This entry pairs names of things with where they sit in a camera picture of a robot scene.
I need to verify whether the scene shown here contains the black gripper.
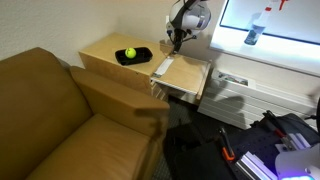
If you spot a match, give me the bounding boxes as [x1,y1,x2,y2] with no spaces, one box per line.
[172,29,188,54]

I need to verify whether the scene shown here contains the green tennis ball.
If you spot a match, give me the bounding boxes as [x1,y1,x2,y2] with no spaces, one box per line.
[124,47,138,60]

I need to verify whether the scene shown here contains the wooden sliding drawer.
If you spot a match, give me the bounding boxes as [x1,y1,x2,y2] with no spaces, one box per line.
[150,53,212,105]

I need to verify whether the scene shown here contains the black plastic dish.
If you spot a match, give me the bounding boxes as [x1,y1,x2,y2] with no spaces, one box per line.
[115,47,154,67]

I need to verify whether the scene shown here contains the white remote control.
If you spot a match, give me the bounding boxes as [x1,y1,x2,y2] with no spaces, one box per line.
[152,55,175,78]

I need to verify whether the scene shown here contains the colourful picture sticker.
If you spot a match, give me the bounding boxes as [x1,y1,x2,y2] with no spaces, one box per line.
[218,71,250,87]

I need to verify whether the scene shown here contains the light wooden nightstand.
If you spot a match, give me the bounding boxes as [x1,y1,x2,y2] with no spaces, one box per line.
[78,32,174,98]

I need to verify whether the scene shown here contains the spray bottle with red trigger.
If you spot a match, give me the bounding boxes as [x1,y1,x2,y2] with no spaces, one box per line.
[243,0,288,47]

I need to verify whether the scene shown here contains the white ribbed radiator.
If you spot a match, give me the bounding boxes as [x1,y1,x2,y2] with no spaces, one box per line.
[197,68,320,131]

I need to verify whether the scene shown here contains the white window sill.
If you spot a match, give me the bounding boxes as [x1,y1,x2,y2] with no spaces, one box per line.
[209,28,320,78]

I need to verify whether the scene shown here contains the black fabric bag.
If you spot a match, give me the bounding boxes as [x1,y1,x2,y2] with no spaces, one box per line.
[164,123,205,159]

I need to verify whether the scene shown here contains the brown leather sofa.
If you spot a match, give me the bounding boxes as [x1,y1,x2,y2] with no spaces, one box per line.
[0,47,171,180]

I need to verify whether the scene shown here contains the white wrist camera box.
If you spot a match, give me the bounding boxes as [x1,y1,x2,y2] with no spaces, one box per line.
[165,14,176,36]

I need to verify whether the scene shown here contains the orange handled bar clamp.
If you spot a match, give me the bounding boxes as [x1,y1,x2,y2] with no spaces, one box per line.
[218,127,236,163]
[262,109,295,145]

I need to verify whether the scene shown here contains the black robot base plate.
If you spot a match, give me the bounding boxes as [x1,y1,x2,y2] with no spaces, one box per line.
[173,111,320,180]

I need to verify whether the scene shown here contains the aluminium extrusion rail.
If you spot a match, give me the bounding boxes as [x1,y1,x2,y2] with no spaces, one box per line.
[287,132,313,151]
[234,151,280,180]

